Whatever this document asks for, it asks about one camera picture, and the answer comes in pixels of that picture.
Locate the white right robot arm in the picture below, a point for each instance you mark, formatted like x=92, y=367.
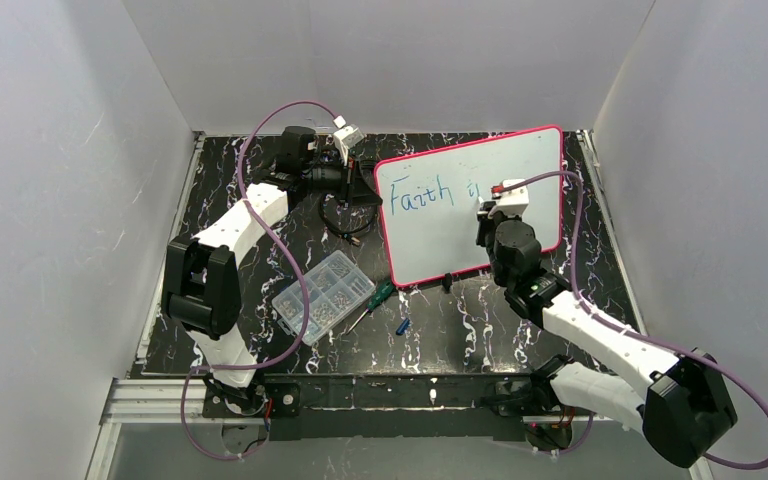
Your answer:
x=609, y=351

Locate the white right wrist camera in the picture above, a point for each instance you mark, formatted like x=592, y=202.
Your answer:
x=509, y=198

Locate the blue marker cap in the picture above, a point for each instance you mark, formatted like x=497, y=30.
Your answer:
x=405, y=324

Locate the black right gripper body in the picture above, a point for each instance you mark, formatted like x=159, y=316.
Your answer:
x=485, y=225

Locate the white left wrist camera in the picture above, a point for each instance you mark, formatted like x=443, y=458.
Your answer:
x=345, y=137

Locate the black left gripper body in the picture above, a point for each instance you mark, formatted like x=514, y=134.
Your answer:
x=350, y=181

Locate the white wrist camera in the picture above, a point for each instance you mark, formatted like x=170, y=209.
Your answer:
x=345, y=137
x=509, y=198

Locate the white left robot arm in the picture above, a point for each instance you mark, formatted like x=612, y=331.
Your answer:
x=201, y=286

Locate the pink framed whiteboard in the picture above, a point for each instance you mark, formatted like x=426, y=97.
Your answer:
x=429, y=204

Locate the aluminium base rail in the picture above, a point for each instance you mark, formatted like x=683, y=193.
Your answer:
x=287, y=407

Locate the green handled screwdriver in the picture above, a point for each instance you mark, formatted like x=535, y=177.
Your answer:
x=380, y=295

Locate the black whiteboard clip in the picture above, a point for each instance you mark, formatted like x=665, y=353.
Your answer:
x=447, y=283

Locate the clear plastic screw box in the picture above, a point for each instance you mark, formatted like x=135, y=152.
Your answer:
x=336, y=287

